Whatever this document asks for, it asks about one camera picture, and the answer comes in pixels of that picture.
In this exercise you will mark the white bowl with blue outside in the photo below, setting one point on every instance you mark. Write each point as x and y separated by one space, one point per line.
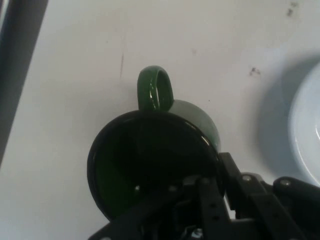
307 125

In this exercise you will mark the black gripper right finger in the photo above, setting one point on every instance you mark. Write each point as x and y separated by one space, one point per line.
287 205

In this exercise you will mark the green mug with white print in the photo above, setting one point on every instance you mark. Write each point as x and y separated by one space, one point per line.
200 117

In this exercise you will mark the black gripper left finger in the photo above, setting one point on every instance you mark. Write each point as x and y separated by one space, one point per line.
210 212

